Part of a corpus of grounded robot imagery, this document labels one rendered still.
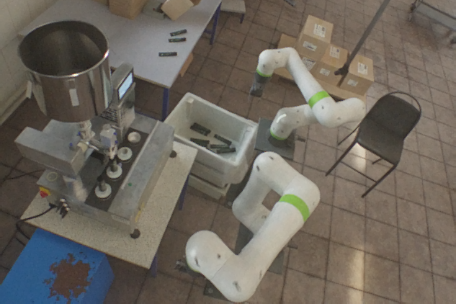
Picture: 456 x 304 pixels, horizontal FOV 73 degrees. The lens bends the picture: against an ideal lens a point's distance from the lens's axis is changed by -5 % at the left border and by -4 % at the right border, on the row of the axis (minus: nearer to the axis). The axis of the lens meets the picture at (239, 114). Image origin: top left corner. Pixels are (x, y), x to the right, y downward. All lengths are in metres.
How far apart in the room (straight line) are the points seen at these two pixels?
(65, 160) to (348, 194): 2.56
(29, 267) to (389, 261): 2.70
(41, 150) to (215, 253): 0.87
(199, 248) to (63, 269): 1.22
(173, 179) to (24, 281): 0.94
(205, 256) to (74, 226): 1.13
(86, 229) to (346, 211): 2.22
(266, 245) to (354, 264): 2.08
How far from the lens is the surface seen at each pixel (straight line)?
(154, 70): 2.59
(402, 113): 3.11
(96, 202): 1.69
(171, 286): 2.61
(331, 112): 1.61
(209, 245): 0.97
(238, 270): 0.97
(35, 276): 2.10
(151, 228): 1.92
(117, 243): 1.91
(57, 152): 1.49
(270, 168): 1.22
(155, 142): 1.85
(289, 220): 1.12
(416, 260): 3.46
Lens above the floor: 2.57
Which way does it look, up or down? 50 degrees down
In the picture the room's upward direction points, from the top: 19 degrees clockwise
